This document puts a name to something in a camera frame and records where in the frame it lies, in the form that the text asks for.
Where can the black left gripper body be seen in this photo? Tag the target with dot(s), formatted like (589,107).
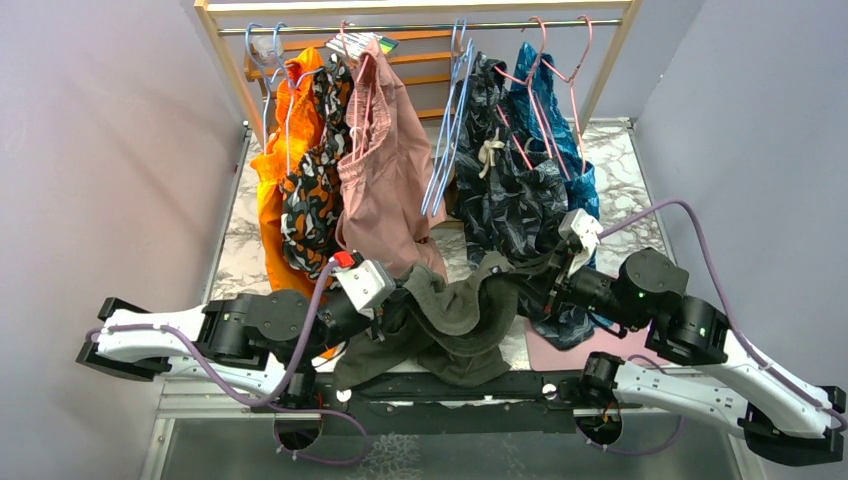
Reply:
(335,327)

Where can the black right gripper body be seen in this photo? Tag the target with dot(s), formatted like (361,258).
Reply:
(590,289)

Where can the olive green shorts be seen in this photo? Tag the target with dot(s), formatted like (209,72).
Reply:
(451,329)

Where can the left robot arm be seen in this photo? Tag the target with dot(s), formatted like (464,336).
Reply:
(260,344)

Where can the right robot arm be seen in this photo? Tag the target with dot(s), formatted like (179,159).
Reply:
(787,425)

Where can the orange black camo shorts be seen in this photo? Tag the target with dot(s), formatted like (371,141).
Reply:
(312,198)

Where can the dusty pink shorts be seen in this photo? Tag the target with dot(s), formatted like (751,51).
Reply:
(382,192)

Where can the black shark print shorts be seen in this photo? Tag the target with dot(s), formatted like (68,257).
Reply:
(508,199)

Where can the blue shark print shorts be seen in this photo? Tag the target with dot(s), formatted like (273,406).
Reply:
(572,326)

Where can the pink hanger on pink shorts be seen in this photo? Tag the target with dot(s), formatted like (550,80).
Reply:
(361,103)

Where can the blue hanger on orange shorts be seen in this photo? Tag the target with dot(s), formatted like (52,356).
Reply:
(291,124)

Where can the pink mat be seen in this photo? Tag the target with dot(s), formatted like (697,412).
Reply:
(545,357)

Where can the metal hanging rod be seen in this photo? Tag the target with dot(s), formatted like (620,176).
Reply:
(399,28)

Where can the wooden ladder shelf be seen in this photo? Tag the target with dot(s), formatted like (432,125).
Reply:
(422,61)

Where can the colourful marker box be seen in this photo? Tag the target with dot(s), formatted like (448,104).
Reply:
(352,45)

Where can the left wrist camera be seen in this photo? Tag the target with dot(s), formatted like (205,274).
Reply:
(366,283)

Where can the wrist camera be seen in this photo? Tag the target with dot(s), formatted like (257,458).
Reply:
(366,283)
(580,231)

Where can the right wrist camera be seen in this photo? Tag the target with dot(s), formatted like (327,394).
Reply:
(580,231)

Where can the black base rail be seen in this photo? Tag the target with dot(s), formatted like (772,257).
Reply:
(420,404)

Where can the blue wire hanger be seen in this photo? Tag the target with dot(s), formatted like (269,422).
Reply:
(461,54)

